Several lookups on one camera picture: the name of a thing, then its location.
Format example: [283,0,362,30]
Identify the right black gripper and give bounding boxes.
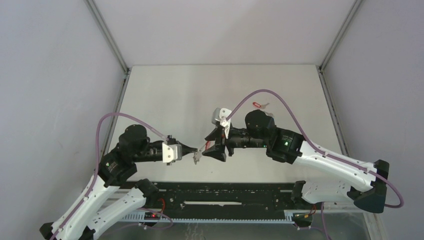
[202,123,268,164]

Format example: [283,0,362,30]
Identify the red grey keyring holder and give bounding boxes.
[193,141,213,165]

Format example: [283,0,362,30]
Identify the red tag key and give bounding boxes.
[252,102,270,110]

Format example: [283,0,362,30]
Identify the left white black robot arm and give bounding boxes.
[39,124,197,240]

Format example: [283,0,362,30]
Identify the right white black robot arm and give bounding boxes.
[202,108,390,214]

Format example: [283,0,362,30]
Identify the left circuit board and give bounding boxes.
[144,211,162,221]

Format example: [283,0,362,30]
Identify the circuit board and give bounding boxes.
[292,214,312,222]
[144,211,162,221]

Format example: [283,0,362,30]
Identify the right circuit board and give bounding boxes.
[292,214,312,222]

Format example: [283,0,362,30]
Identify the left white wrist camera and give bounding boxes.
[162,142,183,164]

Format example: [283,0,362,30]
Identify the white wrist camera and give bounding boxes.
[162,142,183,164]
[211,107,232,139]

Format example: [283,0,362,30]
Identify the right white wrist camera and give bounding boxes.
[211,107,232,139]

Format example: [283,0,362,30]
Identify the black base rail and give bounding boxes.
[112,180,325,220]

